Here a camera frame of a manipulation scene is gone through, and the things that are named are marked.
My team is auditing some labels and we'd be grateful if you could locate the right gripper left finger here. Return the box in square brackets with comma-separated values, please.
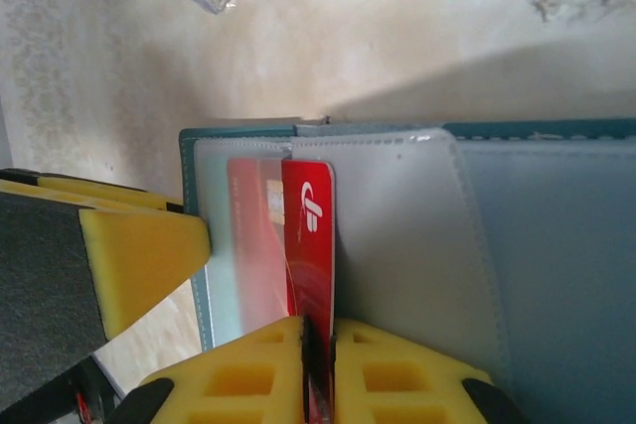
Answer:
[112, 315, 307, 424]

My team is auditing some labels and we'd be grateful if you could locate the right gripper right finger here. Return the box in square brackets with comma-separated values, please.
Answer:
[330, 317, 529, 424]

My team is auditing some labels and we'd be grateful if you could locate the red VIP card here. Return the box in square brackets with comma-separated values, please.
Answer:
[227, 158, 337, 424]

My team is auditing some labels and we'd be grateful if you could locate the teal leather card holder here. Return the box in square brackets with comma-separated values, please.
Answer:
[178, 118, 636, 424]

